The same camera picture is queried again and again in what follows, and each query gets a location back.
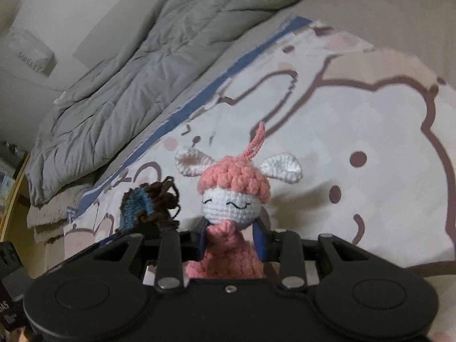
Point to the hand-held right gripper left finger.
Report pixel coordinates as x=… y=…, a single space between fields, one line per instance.
x=201 y=242

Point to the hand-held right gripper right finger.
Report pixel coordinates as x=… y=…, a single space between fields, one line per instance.
x=260 y=245

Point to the pink crochet bunny doll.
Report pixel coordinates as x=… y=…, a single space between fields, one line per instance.
x=228 y=206

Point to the dark blue crochet heart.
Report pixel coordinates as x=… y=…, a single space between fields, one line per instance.
x=142 y=203

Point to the printed bear blanket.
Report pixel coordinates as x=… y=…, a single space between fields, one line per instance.
x=356 y=149

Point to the grey quilt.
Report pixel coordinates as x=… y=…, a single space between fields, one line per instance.
x=142 y=78

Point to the white plastic packet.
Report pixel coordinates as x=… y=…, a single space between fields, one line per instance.
x=30 y=53

